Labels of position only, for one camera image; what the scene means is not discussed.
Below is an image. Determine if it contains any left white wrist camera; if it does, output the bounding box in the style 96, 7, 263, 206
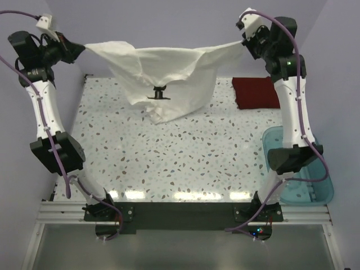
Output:
36, 13, 59, 41

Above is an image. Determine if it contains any white t shirt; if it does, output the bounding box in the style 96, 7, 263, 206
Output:
85, 41, 244, 124

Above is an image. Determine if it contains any blue plastic bin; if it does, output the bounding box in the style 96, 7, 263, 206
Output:
262, 126, 334, 206

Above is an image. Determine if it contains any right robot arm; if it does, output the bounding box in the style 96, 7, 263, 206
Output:
237, 9, 323, 218

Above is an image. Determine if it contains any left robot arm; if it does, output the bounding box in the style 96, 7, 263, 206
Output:
8, 31, 116, 218

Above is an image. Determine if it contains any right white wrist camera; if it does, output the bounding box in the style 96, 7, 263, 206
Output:
236, 8, 263, 40

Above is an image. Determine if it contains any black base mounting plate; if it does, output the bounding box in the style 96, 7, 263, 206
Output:
83, 201, 285, 242

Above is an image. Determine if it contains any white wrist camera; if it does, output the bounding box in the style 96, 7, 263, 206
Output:
36, 13, 59, 41
236, 8, 263, 40

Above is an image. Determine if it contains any aluminium frame rail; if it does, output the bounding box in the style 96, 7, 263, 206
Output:
36, 201, 332, 225

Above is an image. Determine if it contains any folded dark red shirt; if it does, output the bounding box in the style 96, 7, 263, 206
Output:
232, 76, 280, 110

